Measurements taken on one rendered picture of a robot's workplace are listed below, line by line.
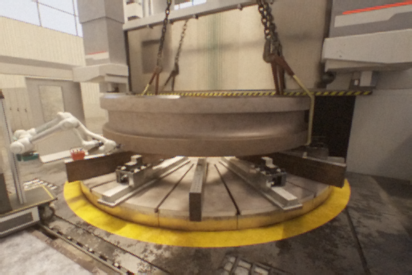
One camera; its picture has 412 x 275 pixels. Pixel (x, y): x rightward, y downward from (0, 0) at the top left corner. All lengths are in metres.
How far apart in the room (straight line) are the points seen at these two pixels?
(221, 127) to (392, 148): 4.02
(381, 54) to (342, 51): 0.44
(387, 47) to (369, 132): 2.45
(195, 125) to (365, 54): 2.57
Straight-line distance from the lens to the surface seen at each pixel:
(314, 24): 5.65
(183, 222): 2.84
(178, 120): 3.04
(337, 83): 4.54
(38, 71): 6.82
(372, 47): 3.66
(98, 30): 7.01
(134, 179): 3.09
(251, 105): 2.98
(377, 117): 5.67
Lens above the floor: 1.76
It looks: 12 degrees down
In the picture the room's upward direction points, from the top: straight up
